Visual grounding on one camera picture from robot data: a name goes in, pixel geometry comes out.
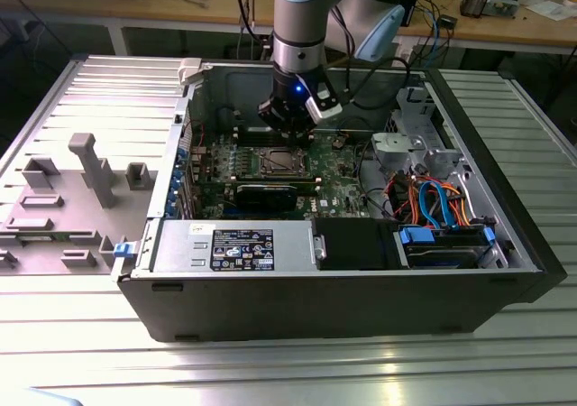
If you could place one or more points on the copper coil device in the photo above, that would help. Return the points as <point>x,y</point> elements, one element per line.
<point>473,2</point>

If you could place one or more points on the hard disk in blue carrier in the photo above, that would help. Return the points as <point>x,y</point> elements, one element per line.
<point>442,255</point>

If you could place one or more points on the grey electronic device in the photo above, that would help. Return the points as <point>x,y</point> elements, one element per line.
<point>500,4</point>

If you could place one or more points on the grey parts rack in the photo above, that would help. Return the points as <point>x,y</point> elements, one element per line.
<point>117,216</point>

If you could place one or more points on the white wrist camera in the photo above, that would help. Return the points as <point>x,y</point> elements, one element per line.
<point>324,106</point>

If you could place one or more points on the green RAM stick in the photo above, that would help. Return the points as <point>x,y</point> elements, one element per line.
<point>58,238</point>

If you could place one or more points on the black RAM slot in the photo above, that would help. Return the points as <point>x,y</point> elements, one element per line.
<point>248,135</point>
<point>248,144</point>
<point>248,131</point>
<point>248,140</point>

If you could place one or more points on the CPU socket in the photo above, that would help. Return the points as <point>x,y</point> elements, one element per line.
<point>259,171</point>

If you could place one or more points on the green motherboard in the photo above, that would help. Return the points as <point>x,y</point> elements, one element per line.
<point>342,189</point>

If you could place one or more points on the silver power supply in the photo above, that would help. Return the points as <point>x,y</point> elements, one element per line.
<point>180,243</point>

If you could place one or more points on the pale grey case latch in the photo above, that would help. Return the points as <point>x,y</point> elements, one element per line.
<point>189,70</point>

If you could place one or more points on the blue case latch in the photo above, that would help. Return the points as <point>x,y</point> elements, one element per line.
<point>124,249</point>

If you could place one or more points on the silver CPU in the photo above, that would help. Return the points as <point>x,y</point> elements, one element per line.
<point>285,162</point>

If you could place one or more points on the black graphics card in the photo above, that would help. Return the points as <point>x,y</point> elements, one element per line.
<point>266,196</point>

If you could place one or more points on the silver drive cage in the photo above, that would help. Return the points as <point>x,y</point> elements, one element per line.
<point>405,149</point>

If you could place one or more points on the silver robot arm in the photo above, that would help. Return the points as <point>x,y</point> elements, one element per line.
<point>302,18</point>

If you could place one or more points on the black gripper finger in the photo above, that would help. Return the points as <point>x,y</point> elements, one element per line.
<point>308,135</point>
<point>275,115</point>

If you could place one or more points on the wooden desk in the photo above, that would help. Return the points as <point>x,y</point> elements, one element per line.
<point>203,4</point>

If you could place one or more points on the black PC case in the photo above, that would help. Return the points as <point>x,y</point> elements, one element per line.
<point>315,307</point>

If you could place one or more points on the small black box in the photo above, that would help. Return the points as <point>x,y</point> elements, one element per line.
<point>448,21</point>

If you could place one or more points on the white paper sheet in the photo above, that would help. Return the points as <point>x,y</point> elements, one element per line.
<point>550,9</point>

